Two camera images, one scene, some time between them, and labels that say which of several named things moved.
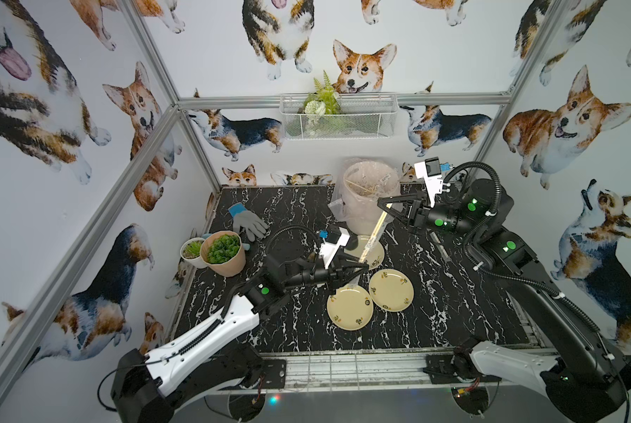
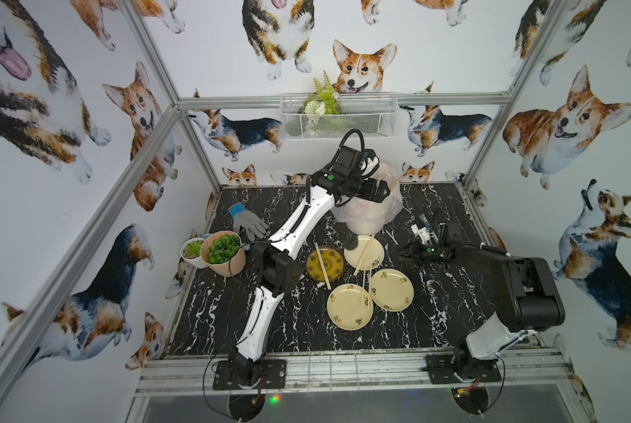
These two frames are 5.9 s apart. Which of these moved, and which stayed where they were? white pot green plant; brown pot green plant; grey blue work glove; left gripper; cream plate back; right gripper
Moved: left gripper; right gripper
Stayed: cream plate back; white pot green plant; brown pot green plant; grey blue work glove
